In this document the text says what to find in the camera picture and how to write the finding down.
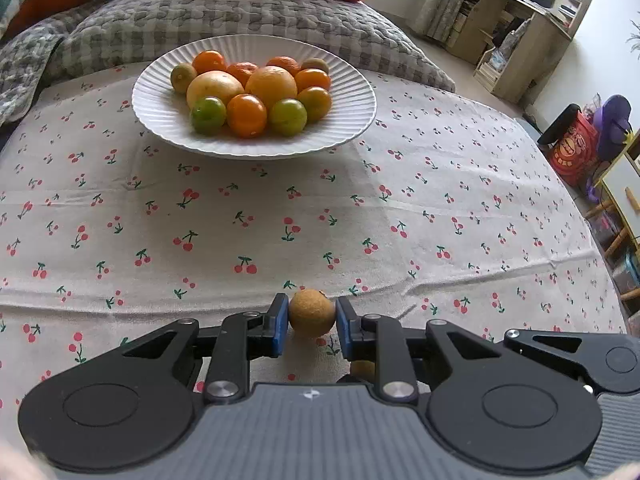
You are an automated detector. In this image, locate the large orange-yellow fruit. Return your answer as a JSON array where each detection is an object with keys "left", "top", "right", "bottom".
[{"left": 245, "top": 66, "right": 298, "bottom": 110}]

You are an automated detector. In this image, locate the grey checked quilt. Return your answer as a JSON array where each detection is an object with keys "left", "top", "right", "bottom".
[{"left": 1, "top": 0, "right": 456, "bottom": 124}]

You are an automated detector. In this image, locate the white ribbed plate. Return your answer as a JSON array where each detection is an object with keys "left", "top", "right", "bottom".
[{"left": 131, "top": 35, "right": 378, "bottom": 160}]

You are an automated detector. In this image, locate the large pale yellow fruit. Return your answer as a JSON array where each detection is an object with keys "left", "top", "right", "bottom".
[{"left": 186, "top": 70, "right": 245, "bottom": 108}]

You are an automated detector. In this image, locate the wooden shelf desk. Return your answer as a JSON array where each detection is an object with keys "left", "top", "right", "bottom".
[{"left": 446, "top": 0, "right": 592, "bottom": 104}]

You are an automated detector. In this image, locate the yellow-orange cherry tomato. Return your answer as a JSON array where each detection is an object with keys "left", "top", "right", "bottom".
[{"left": 297, "top": 86, "right": 332, "bottom": 122}]

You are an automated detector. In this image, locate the red printed bag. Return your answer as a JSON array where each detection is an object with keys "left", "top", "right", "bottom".
[{"left": 537, "top": 104, "right": 599, "bottom": 186}]

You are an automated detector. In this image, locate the orange cherry tomato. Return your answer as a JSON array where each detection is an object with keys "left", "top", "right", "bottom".
[
  {"left": 295, "top": 68, "right": 331, "bottom": 92},
  {"left": 227, "top": 93, "right": 268, "bottom": 139}
]

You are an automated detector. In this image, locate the purple toy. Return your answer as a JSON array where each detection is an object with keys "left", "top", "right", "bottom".
[{"left": 593, "top": 94, "right": 632, "bottom": 162}]

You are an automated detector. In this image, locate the mandarin orange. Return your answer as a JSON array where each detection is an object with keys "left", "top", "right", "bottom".
[
  {"left": 266, "top": 56, "right": 300, "bottom": 76},
  {"left": 226, "top": 62, "right": 258, "bottom": 87}
]

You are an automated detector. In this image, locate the small orange tomato back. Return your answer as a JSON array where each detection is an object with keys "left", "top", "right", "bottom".
[{"left": 192, "top": 50, "right": 227, "bottom": 74}]

